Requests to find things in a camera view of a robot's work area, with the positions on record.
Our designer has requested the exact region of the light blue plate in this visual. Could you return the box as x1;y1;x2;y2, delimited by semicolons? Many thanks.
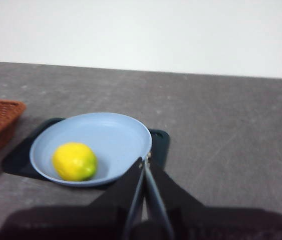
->
29;112;153;188

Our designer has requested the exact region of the yellow lemon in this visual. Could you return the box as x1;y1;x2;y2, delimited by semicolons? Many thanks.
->
52;142;99;182

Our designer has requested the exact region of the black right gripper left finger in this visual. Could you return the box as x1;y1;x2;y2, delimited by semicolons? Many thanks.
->
0;156;145;240

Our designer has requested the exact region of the black rectangular tray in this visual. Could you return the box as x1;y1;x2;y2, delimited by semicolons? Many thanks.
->
1;117;170;191

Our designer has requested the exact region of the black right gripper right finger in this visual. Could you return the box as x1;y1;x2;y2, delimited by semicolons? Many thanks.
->
145;152;282;240

